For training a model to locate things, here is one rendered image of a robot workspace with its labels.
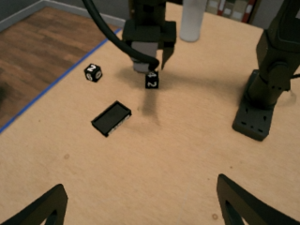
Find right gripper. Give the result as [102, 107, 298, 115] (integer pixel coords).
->
[122, 0, 177, 71]

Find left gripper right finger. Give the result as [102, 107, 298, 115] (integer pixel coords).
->
[217, 173, 300, 225]

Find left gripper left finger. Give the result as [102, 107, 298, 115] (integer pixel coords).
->
[0, 184, 68, 225]

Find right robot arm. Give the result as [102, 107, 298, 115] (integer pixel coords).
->
[233, 0, 300, 139]

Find white bottle with blue cap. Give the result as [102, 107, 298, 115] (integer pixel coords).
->
[179, 0, 207, 42]

